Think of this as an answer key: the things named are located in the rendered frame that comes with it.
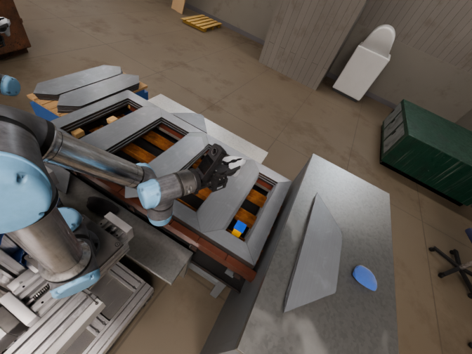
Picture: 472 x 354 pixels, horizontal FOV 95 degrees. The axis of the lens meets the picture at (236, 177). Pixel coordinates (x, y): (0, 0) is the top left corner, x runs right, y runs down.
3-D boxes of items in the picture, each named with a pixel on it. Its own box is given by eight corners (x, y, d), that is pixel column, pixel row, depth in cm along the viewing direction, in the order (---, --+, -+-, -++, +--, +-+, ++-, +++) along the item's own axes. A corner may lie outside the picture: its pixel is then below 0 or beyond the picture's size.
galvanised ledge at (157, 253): (32, 151, 147) (30, 147, 145) (192, 254, 131) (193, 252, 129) (-3, 167, 134) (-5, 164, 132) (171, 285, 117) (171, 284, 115)
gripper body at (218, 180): (215, 173, 79) (185, 184, 72) (218, 154, 73) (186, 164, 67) (227, 187, 75) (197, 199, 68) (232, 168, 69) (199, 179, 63)
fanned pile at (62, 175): (41, 155, 143) (38, 151, 140) (86, 185, 138) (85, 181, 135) (20, 166, 135) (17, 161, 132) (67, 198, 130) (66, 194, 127)
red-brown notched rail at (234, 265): (36, 138, 141) (32, 130, 137) (253, 275, 120) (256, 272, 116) (29, 140, 138) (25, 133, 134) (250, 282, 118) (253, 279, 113)
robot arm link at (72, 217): (84, 218, 81) (74, 197, 71) (95, 248, 75) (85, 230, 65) (43, 231, 74) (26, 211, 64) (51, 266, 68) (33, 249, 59)
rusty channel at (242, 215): (90, 122, 175) (89, 117, 171) (273, 231, 153) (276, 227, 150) (81, 126, 169) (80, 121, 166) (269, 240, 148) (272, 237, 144)
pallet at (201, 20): (201, 33, 576) (202, 29, 569) (179, 21, 585) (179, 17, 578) (223, 27, 652) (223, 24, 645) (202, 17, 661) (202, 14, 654)
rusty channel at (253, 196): (112, 112, 189) (112, 107, 185) (282, 211, 168) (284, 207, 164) (105, 116, 184) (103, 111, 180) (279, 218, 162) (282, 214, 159)
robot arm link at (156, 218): (162, 197, 78) (163, 178, 70) (176, 222, 73) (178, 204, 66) (140, 205, 74) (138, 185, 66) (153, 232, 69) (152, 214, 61)
